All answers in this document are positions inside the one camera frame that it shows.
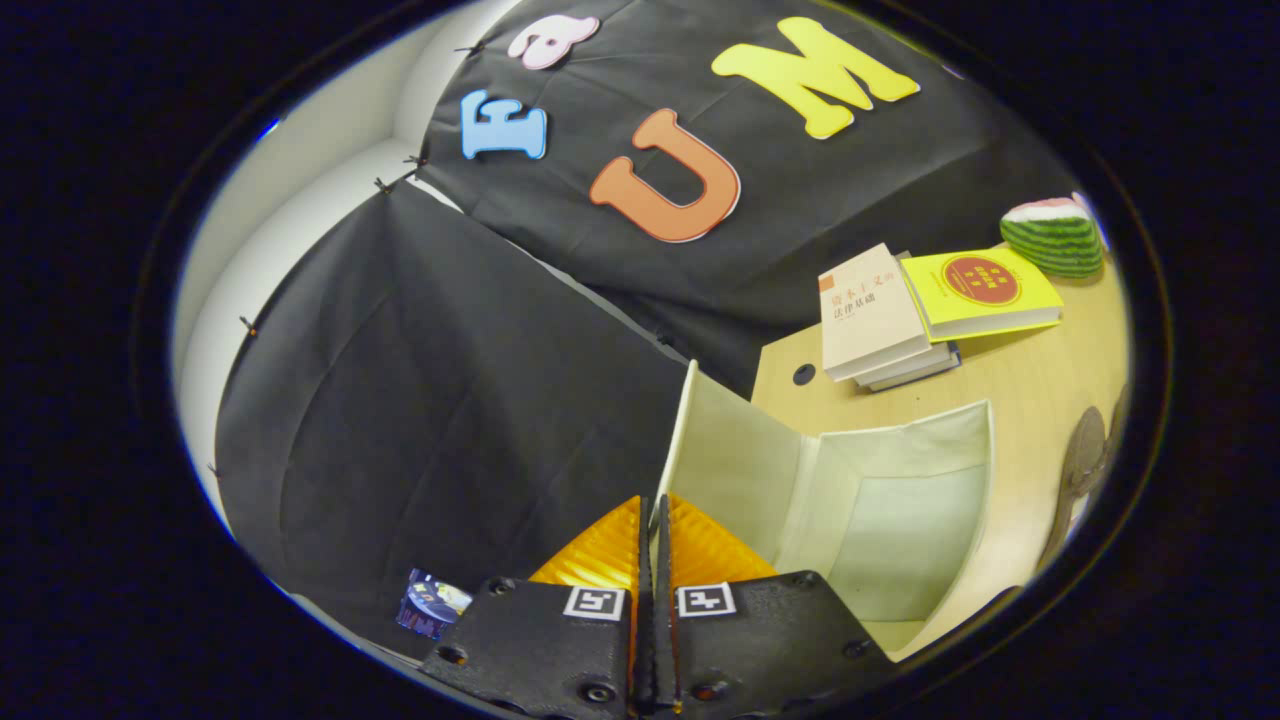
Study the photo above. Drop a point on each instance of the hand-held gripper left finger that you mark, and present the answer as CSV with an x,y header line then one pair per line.
x,y
540,640

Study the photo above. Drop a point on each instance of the yellow book with red circle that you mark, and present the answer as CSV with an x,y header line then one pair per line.
x,y
985,285

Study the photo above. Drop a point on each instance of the black backdrop cloth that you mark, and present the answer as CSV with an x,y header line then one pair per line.
x,y
450,400

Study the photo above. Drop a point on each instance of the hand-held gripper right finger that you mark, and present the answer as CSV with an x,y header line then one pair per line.
x,y
770,640

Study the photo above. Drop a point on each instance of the watermelon slice plush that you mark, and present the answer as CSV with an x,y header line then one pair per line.
x,y
1055,240

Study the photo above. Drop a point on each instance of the beige book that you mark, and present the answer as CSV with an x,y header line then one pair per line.
x,y
868,315

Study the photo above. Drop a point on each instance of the cream fabric storage box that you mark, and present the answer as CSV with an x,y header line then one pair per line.
x,y
890,530

